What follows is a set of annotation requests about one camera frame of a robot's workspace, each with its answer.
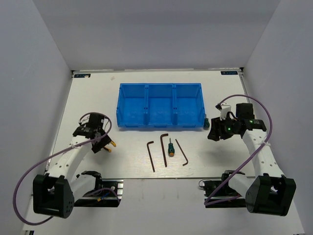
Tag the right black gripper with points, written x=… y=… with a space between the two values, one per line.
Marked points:
x=214 y=133

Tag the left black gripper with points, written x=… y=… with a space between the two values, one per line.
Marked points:
x=97 y=147

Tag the yellow-handled needle-nose pliers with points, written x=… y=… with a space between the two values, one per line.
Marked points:
x=106 y=147

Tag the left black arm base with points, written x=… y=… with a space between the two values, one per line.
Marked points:
x=106 y=198

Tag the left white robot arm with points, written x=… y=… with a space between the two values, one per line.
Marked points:
x=56 y=192

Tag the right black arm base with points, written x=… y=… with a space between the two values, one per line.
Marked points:
x=208 y=186

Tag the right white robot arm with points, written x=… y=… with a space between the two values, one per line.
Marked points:
x=271 y=192

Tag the small green stubby screwdriver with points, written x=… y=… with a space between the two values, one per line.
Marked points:
x=206 y=124

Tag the right corner logo sticker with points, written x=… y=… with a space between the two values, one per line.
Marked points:
x=229 y=72

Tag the corner logo sticker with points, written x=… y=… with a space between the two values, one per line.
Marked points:
x=82 y=75
x=229 y=72

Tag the left corner logo sticker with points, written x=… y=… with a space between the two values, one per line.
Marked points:
x=82 y=75

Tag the left dark hex key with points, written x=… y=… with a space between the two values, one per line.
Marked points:
x=150 y=155

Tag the right thin hex key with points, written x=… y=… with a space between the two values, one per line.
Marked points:
x=186 y=159

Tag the middle large hex key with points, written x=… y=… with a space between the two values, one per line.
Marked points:
x=163 y=149

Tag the blue three-compartment plastic bin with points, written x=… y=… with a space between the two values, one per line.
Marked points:
x=160 y=105

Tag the green orange-tipped screwdriver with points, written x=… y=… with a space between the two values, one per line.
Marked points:
x=171 y=150

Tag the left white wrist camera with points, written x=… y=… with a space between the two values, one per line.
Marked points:
x=83 y=119

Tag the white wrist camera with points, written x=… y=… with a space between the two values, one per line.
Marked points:
x=224 y=108
x=83 y=119

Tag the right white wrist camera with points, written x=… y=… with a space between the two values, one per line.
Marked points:
x=224 y=108

